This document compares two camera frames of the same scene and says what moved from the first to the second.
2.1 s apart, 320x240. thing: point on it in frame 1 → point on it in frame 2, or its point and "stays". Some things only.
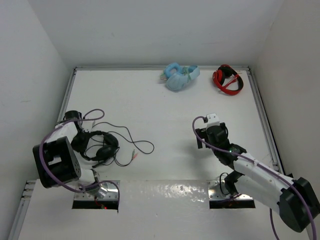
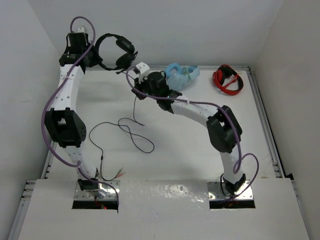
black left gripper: [80, 147] → [87, 44]
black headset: [109, 149] → [123, 60]
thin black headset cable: [134, 156] → [128, 133]
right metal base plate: [217, 191] stays
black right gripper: [201, 134] → [139, 85]
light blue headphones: [177, 77] stays
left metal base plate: [108, 190] stays
